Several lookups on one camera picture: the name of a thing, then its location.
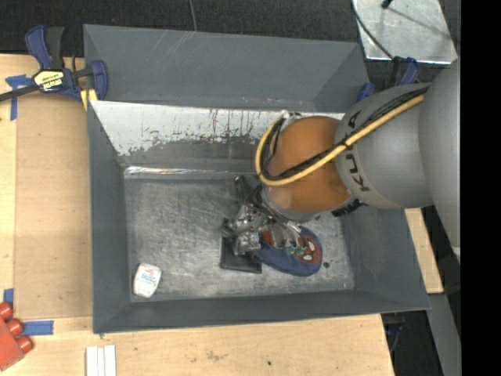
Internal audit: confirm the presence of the white small packet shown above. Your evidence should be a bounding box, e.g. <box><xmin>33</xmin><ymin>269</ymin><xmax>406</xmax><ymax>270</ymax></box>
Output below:
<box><xmin>132</xmin><ymin>262</ymin><xmax>163</xmax><ymax>299</ymax></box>

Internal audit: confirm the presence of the blue and red cloth toy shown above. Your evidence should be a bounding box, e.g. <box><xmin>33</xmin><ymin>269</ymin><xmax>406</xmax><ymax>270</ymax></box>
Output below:
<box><xmin>253</xmin><ymin>224</ymin><xmax>324</xmax><ymax>278</ymax></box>

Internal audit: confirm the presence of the grey metal bin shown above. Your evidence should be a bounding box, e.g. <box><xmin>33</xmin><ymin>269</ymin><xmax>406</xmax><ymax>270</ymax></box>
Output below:
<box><xmin>81</xmin><ymin>23</ymin><xmax>432</xmax><ymax>334</ymax></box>

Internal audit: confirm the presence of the dark flat block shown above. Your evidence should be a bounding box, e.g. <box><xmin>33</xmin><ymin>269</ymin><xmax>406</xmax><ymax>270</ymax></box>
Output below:
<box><xmin>219</xmin><ymin>218</ymin><xmax>264</xmax><ymax>275</ymax></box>

